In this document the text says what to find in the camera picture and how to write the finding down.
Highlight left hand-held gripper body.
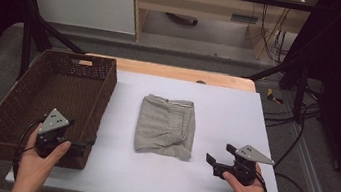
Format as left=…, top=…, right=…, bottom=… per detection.
left=33, top=106, right=93, bottom=165

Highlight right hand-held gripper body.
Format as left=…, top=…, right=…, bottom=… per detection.
left=211, top=140, right=277, bottom=191

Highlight brown woven basket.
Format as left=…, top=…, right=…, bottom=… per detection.
left=0, top=42, right=121, bottom=175

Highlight grey pants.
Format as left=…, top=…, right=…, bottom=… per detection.
left=132, top=92, right=200, bottom=162

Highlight person's left hand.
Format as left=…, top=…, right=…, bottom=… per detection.
left=13, top=120, right=74, bottom=190

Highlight white board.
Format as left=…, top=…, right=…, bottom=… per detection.
left=3, top=56, right=303, bottom=192

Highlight yellow and black tool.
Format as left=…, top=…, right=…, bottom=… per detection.
left=264, top=87, right=286, bottom=106

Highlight black metal stand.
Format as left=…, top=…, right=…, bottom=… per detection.
left=236, top=47, right=313, bottom=125
left=0, top=0, right=94, bottom=90

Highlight wooden table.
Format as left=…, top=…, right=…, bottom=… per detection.
left=78, top=51, right=259, bottom=94

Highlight grey label plate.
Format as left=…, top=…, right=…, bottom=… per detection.
left=229, top=13, right=259, bottom=26

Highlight dark object under desk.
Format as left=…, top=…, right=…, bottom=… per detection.
left=164, top=12, right=200, bottom=28

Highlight light wooden desk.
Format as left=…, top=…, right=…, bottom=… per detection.
left=124, top=0, right=320, bottom=67

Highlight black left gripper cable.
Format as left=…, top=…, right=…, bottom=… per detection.
left=10, top=115, right=47, bottom=181

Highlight aluminium rail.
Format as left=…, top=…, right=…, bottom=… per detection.
left=274, top=101, right=341, bottom=192

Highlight black floor cables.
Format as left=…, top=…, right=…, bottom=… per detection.
left=256, top=73, right=327, bottom=171

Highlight bundle of hanging cables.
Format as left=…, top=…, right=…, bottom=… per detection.
left=253, top=0, right=307, bottom=67

